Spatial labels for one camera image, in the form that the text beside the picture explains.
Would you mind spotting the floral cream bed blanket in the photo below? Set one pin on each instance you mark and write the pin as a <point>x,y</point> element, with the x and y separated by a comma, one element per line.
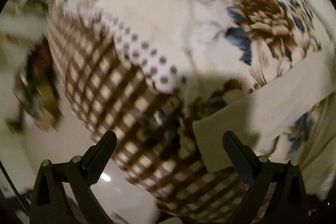
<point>149,69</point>

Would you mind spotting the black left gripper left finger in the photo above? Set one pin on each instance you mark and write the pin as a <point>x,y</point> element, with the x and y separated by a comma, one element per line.
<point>49,203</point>

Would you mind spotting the cream white small garment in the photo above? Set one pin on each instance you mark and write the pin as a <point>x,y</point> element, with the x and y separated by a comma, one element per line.
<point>262,115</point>

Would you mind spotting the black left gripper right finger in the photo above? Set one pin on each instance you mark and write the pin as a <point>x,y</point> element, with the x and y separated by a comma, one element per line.
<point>288,203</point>

